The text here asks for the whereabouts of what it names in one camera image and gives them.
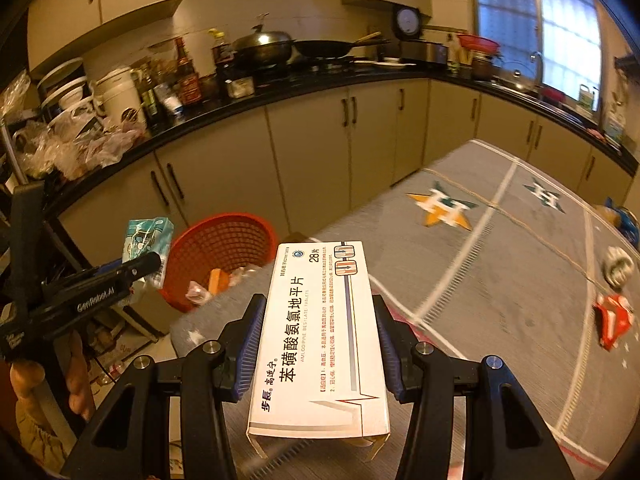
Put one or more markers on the red label sauce bottle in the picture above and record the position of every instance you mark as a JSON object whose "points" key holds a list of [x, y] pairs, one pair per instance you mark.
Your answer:
{"points": [[188, 79]]}

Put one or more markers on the sink faucet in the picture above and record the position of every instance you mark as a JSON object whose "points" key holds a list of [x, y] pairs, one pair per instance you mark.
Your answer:
{"points": [[538, 60]]}

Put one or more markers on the teal tissue packet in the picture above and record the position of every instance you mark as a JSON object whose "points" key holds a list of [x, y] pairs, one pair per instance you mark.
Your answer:
{"points": [[143, 236]]}

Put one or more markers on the dark soy sauce bottle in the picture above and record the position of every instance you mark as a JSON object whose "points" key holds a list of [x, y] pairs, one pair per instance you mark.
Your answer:
{"points": [[222, 54]]}

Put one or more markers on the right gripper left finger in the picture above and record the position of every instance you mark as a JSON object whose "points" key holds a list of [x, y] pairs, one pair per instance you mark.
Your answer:
{"points": [[127, 438]]}

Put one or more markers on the upper wall cabinet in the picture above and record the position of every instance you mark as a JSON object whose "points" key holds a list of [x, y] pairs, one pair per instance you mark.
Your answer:
{"points": [[61, 29]]}

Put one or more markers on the red torn paper box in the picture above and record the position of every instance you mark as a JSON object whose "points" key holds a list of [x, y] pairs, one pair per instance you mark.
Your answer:
{"points": [[614, 317]]}

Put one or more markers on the white printed plastic bag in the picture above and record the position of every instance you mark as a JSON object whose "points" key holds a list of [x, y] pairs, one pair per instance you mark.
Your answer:
{"points": [[198, 294]]}

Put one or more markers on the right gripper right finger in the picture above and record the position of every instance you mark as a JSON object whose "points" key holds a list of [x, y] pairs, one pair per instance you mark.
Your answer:
{"points": [[505, 436]]}

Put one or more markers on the white electric kettle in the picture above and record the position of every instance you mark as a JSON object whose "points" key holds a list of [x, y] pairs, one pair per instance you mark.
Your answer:
{"points": [[117, 98]]}

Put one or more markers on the crumpled plastic bags on counter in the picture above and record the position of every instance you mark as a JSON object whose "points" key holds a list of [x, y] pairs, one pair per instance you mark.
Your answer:
{"points": [[68, 132]]}

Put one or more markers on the red colander bowl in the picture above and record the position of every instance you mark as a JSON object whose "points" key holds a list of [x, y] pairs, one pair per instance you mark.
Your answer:
{"points": [[479, 44]]}

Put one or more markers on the black frying pan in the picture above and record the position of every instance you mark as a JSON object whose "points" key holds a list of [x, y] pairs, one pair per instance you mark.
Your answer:
{"points": [[327, 49]]}

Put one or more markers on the blue white medicine box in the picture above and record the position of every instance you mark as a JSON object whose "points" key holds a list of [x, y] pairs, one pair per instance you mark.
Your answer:
{"points": [[319, 370]]}

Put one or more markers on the person left hand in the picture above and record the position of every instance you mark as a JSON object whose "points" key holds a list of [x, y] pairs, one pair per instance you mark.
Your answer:
{"points": [[33, 389]]}

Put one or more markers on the grey patterned tablecloth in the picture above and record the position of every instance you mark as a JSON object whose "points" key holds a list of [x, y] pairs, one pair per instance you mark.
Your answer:
{"points": [[481, 254]]}

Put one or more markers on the steel wok with lid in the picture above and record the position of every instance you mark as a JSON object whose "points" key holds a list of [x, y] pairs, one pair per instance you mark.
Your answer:
{"points": [[263, 47]]}

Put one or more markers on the red mesh trash basket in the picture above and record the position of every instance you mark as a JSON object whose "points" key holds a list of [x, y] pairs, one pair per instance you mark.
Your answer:
{"points": [[226, 241]]}

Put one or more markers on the orange medicine box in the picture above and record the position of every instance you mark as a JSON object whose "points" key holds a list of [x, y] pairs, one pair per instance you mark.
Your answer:
{"points": [[219, 281]]}

